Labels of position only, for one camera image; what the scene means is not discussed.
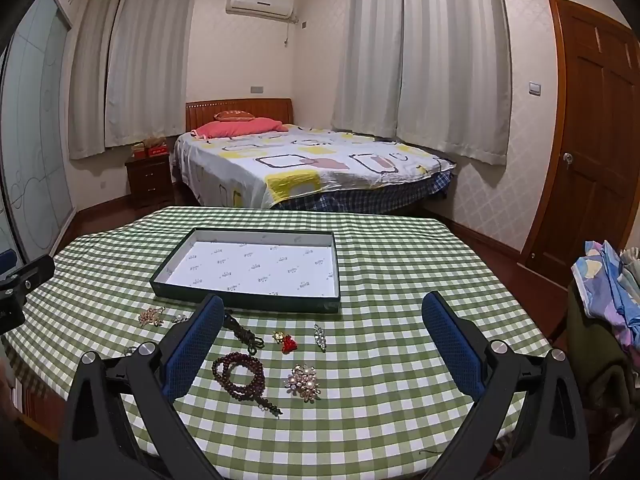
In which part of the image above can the wooden door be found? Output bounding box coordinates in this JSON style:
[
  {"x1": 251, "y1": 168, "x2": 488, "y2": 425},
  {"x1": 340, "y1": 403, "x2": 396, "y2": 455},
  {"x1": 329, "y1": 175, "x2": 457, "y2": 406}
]
[{"x1": 517, "y1": 0, "x2": 640, "y2": 286}]

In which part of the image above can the blue plaid bed sheet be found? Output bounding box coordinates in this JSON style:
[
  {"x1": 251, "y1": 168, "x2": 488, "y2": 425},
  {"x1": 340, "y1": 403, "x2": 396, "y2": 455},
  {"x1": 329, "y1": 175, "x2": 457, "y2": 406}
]
[{"x1": 272, "y1": 170, "x2": 457, "y2": 214}]

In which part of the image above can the floral blue cloth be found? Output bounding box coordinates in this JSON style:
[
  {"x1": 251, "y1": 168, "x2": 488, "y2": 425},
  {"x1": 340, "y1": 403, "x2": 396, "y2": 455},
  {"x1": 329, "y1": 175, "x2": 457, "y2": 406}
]
[{"x1": 571, "y1": 240, "x2": 640, "y2": 352}]

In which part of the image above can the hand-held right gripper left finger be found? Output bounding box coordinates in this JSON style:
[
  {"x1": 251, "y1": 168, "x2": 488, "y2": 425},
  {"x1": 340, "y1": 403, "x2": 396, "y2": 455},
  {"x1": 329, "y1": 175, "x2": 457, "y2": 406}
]
[{"x1": 59, "y1": 294, "x2": 226, "y2": 480}]

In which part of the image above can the rose gold chain necklace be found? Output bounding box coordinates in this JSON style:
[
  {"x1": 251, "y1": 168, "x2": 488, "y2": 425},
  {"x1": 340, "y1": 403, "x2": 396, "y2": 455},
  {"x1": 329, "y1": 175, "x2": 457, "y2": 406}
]
[{"x1": 137, "y1": 306, "x2": 168, "y2": 329}]

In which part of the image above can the rose gold bracelet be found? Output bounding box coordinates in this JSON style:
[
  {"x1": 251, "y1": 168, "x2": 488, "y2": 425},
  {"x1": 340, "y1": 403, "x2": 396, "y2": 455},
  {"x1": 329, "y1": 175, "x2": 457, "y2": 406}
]
[{"x1": 284, "y1": 364, "x2": 321, "y2": 403}]

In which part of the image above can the dark green box tray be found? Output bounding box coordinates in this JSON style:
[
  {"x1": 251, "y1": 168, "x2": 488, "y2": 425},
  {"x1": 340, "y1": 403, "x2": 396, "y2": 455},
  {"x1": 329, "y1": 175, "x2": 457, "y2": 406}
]
[{"x1": 150, "y1": 227, "x2": 342, "y2": 315}]

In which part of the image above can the wooden bed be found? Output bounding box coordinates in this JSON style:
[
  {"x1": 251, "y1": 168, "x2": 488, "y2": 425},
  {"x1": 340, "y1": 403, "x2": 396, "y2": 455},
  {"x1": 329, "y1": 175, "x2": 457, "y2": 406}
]
[{"x1": 172, "y1": 98, "x2": 457, "y2": 213}]

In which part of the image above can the dark tassel pendant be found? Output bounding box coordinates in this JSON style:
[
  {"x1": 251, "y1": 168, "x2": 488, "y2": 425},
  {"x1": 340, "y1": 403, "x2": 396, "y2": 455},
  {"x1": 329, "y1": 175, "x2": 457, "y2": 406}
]
[{"x1": 223, "y1": 311, "x2": 266, "y2": 357}]

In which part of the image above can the red and gold charm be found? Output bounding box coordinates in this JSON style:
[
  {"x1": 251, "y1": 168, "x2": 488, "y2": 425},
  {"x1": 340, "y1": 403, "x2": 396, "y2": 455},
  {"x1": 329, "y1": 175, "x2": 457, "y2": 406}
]
[{"x1": 272, "y1": 330, "x2": 299, "y2": 354}]

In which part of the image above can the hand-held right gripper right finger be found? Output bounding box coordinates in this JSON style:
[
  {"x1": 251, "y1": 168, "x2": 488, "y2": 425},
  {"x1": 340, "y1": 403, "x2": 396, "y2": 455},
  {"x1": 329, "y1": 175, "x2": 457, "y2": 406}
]
[{"x1": 421, "y1": 291, "x2": 586, "y2": 480}]

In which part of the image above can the green checked tablecloth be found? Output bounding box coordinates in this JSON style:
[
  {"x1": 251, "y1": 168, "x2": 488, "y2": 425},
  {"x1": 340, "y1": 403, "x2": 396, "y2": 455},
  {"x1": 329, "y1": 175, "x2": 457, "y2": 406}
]
[{"x1": 0, "y1": 205, "x2": 556, "y2": 467}]

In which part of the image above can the white patterned bedspread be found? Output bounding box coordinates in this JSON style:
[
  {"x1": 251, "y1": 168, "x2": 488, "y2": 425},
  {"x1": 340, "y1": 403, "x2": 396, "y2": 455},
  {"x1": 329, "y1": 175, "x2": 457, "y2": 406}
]
[{"x1": 174, "y1": 125, "x2": 456, "y2": 210}]

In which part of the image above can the pink pillow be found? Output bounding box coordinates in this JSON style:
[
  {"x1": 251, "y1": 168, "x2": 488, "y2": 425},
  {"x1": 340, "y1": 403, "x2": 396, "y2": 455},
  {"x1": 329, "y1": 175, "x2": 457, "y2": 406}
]
[{"x1": 191, "y1": 117, "x2": 289, "y2": 140}]

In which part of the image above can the glass wardrobe sliding door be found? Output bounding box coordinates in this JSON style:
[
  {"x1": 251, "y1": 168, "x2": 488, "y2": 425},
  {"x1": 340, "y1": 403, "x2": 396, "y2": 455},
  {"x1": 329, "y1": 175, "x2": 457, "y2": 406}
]
[{"x1": 0, "y1": 0, "x2": 77, "y2": 267}]

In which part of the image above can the white curtain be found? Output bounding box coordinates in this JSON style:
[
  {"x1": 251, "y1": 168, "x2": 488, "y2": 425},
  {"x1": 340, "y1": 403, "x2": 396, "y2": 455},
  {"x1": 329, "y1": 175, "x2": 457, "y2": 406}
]
[
  {"x1": 103, "y1": 0, "x2": 199, "y2": 149},
  {"x1": 330, "y1": 0, "x2": 409, "y2": 139},
  {"x1": 68, "y1": 0, "x2": 134, "y2": 161},
  {"x1": 395, "y1": 0, "x2": 514, "y2": 166}
]

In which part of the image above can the dark wooden nightstand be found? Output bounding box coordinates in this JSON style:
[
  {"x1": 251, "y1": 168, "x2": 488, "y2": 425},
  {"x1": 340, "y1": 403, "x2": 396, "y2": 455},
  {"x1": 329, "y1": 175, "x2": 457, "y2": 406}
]
[{"x1": 125, "y1": 152, "x2": 175, "y2": 208}]

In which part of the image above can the dark red bead bracelet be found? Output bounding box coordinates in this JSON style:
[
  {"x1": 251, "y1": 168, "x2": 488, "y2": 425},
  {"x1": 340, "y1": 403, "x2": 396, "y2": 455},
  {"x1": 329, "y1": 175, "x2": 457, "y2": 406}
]
[{"x1": 211, "y1": 351, "x2": 284, "y2": 417}]

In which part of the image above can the white air conditioner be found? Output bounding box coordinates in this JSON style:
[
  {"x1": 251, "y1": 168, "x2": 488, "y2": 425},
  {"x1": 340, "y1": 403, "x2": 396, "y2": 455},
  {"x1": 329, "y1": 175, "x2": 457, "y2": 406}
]
[{"x1": 225, "y1": 0, "x2": 296, "y2": 24}]

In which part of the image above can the dark green cloth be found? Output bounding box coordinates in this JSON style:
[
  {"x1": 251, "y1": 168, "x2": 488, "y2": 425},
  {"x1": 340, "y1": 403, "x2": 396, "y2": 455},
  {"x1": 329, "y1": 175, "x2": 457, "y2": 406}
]
[{"x1": 565, "y1": 280, "x2": 640, "y2": 413}]

